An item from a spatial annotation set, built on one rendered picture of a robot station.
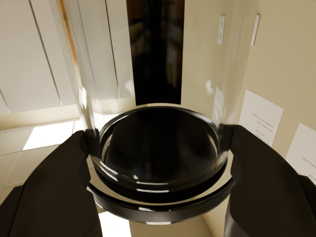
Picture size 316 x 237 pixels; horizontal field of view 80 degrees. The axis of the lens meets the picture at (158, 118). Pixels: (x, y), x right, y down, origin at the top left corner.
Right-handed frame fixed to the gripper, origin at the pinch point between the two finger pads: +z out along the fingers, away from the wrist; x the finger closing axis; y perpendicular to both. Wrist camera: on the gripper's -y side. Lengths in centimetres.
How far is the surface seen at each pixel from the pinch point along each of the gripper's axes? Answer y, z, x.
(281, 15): -5, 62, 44
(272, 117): 31, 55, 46
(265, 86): 20, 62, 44
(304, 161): 39, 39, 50
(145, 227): 149, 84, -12
